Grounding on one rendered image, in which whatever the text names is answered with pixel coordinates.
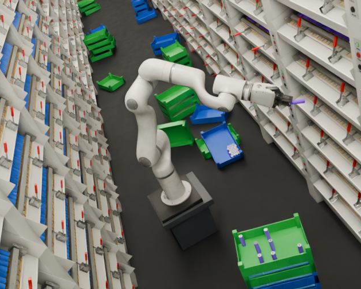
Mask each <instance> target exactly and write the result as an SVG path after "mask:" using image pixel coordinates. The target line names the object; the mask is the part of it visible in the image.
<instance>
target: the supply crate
mask: <svg viewBox="0 0 361 289"><path fill-rule="evenodd" d="M293 215H294V218H290V219H287V220H283V221H279V222H275V223H272V224H268V225H264V226H260V227H258V228H253V229H250V230H246V231H243V232H237V230H236V229H235V230H233V231H232V232H233V236H234V240H235V244H236V250H237V257H238V266H239V269H240V271H241V273H242V276H243V278H244V277H247V276H251V275H255V274H259V273H262V272H266V271H271V270H275V269H278V268H282V267H287V266H290V265H294V264H299V263H303V262H306V261H310V260H313V256H312V252H311V248H310V246H309V244H308V241H307V238H306V235H305V233H304V230H303V227H302V224H301V221H300V218H299V215H298V213H294V214H293ZM265 228H267V229H268V231H269V234H270V238H271V239H272V240H273V243H274V246H275V249H276V250H275V251H274V252H275V254H276V256H277V259H276V260H273V259H272V255H271V252H272V250H271V247H270V245H269V241H268V240H267V238H266V236H265V232H264V229H265ZM239 235H242V236H243V238H244V240H245V243H246V246H244V247H243V246H242V244H241V242H240V239H239V237H238V236H239ZM255 241H257V242H258V244H259V247H260V250H261V254H262V257H263V260H264V263H260V261H259V259H258V256H257V255H258V253H257V251H256V248H255V246H254V242H255ZM299 243H300V244H301V245H302V247H303V251H304V252H303V253H299V249H298V247H297V245H298V244H299Z"/></svg>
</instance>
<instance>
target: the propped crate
mask: <svg viewBox="0 0 361 289"><path fill-rule="evenodd" d="M201 135H202V139H203V141H204V142H205V144H206V146H207V148H208V150H209V152H210V154H211V156H212V158H213V160H214V162H215V164H216V165H217V168H218V169H219V168H222V167H224V166H226V165H228V164H230V163H232V162H234V161H237V160H239V159H241V158H243V157H244V156H243V153H242V150H241V149H240V147H239V145H238V144H237V142H236V140H235V139H234V137H233V135H232V133H231V132H230V130H229V128H228V126H227V125H226V122H225V121H224V122H223V124H222V125H220V126H217V127H215V128H213V129H211V130H208V131H206V132H203V131H202V132H201ZM233 143H234V144H235V145H237V148H238V149H239V152H240V155H238V156H236V157H233V158H230V155H229V154H228V152H227V146H230V145H232V144H233Z"/></svg>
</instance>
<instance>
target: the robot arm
mask: <svg viewBox="0 0 361 289"><path fill-rule="evenodd" d="M138 73H139V75H138V77H137V78H136V80H135V81H134V83H133V84H132V85H131V87H130V89H129V90H128V92H127V93H126V96H125V106H126V107H127V109H128V110H129V111H131V112H133V113H134V114H135V116H136V120H137V124H138V141H137V149H136V155H137V159H138V161H139V163H140V164H141V165H143V166H145V167H152V171H153V173H154V175H155V177H156V179H157V180H158V182H159V184H160V186H161V187H162V189H163V191H162V195H161V199H162V201H163V203H164V204H166V205H168V206H174V205H179V204H181V203H183V202H184V201H186V200H187V199H188V198H189V196H190V194H191V190H192V188H191V185H190V184H189V183H188V182H186V181H181V179H180V177H179V175H178V173H177V171H176V169H175V167H174V165H173V164H172V161H171V147H170V141H169V138H168V136H167V134H166V133H165V132H164V131H162V130H159V129H157V121H156V114H155V111H154V109H153V108H152V107H151V106H149V105H147V102H148V99H149V97H150V95H151V94H152V92H153V90H154V89H155V87H156V85H157V83H158V81H159V80H160V81H164V82H167V83H172V84H176V85H181V86H184V87H189V88H192V89H193V90H194V91H195V92H196V94H197V96H198V98H199V99H200V101H201V102H202V103H203V104H204V105H205V106H207V107H209V108H212V109H214V110H217V111H222V112H230V111H231V110H232V109H233V107H234V104H235V102H236V100H237V99H239V100H244V101H248V100H249V101H251V102H253V103H256V104H258V105H261V106H265V107H272V108H275V107H276V106H280V105H284V106H288V107H290V106H291V105H289V103H291V102H292V100H293V96H289V95H285V94H284V93H282V92H281V91H280V89H279V87H277V86H276V85H272V84H266V83H254V84H252V82H250V81H245V80H240V79H235V78H232V77H227V76H222V75H217V76H216V78H215V80H214V84H213V93H215V94H218V95H219V96H218V97H215V96H211V95H210V94H208V93H207V92H206V90H205V73H204V71H202V70H200V69H197V68H192V67H188V66H185V65H180V64H176V63H171V62H168V61H164V60H160V59H155V58H150V59H148V60H146V61H144V62H143V63H142V64H141V66H140V67H139V70H138ZM277 95H278V96H277Z"/></svg>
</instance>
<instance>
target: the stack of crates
mask: <svg viewBox="0 0 361 289"><path fill-rule="evenodd" d="M155 97H156V100H157V102H158V104H159V107H160V109H161V111H162V113H163V116H164V117H165V118H166V119H168V120H169V121H170V122H171V123H172V122H177V121H179V120H181V119H183V118H184V117H185V116H187V115H189V114H191V113H192V112H194V111H195V109H196V107H197V106H196V104H197V103H198V104H199V105H201V104H200V102H199V100H198V97H197V94H196V92H195V91H194V90H193V89H192V88H189V87H184V86H181V85H175V86H173V87H171V88H170V89H168V90H166V91H164V92H163V93H161V94H160V95H157V94H155Z"/></svg>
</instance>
